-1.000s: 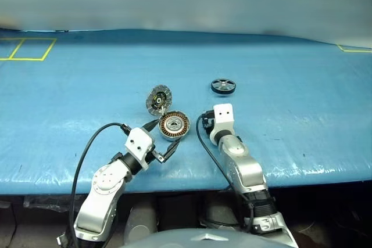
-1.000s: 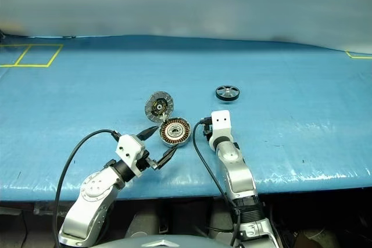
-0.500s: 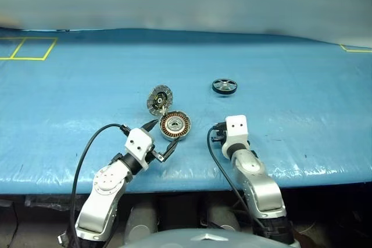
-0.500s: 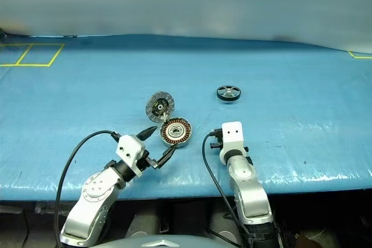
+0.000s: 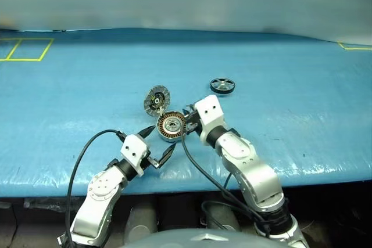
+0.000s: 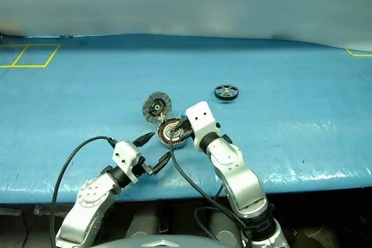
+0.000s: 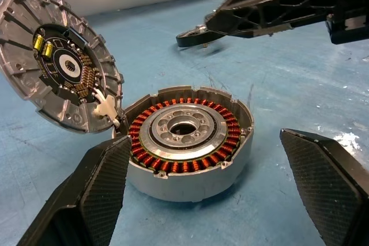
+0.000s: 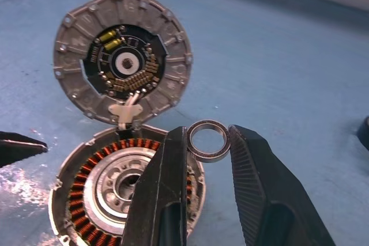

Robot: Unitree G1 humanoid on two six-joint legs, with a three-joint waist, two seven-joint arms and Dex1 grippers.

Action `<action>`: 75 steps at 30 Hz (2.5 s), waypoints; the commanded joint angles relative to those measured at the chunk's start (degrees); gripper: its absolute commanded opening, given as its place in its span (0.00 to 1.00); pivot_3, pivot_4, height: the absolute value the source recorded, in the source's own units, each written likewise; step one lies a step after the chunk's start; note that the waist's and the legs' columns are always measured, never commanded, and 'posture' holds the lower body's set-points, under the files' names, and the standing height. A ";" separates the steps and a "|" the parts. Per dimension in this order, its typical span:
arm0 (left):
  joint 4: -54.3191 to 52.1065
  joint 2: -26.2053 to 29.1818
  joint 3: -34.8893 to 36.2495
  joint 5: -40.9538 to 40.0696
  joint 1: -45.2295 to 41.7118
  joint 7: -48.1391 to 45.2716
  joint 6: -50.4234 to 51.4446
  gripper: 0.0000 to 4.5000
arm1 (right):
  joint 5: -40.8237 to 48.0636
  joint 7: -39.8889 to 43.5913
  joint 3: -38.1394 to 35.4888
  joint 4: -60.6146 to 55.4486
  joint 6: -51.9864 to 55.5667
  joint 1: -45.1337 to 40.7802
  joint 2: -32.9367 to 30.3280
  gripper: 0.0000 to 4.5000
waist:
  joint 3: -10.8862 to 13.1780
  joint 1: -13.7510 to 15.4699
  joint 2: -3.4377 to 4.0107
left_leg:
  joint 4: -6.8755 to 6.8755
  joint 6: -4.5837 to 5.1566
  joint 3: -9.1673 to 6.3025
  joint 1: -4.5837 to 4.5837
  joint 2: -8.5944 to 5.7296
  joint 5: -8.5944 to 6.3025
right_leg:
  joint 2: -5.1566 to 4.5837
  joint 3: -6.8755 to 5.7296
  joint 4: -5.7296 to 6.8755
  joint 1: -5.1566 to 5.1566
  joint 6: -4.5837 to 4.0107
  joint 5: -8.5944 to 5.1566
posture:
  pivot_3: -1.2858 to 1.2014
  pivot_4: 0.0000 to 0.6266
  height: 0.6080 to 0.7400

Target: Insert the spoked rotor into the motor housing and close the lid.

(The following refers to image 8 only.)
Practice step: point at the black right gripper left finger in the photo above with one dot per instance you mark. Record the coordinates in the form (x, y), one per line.
(155, 200)

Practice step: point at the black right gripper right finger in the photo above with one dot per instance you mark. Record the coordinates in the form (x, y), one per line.
(259, 188)

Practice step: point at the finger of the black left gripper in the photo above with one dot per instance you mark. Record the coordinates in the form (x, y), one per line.
(17, 151)

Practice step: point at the silver motor housing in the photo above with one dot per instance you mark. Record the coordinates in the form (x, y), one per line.
(86, 177)

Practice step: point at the black spoked rotor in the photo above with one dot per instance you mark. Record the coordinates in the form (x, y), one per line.
(363, 135)

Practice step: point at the silver motor lid with circuit board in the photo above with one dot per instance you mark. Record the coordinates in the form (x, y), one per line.
(80, 27)

